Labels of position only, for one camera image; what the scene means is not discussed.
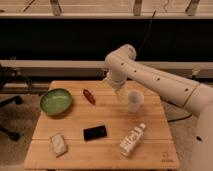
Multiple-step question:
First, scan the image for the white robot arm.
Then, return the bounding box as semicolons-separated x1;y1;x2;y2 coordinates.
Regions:
105;44;213;171

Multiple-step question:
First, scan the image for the green ceramic bowl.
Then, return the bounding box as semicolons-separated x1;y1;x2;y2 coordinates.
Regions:
40;88;73;116

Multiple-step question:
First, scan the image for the black rectangular phone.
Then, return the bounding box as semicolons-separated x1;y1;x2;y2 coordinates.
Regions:
83;125;107;141

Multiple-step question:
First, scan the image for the crumpled white cloth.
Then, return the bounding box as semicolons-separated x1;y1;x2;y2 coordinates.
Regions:
50;133;68;157

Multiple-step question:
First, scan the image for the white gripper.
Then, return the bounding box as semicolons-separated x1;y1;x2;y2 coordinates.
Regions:
104;76;125;101

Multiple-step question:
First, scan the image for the black hanging cable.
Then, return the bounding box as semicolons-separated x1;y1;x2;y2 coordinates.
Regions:
135;9;158;58

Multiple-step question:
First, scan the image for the black floor cable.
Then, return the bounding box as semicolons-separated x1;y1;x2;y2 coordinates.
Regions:
167;113;194;123

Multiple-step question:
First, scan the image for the white plastic bottle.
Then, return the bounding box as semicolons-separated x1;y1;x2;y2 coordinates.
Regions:
119;123;146;157

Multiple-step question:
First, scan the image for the wooden table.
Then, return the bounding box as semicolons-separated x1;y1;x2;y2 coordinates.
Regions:
24;81;179;170

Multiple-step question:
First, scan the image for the white ceramic cup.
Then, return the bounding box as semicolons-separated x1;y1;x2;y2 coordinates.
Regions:
128;91;144;113

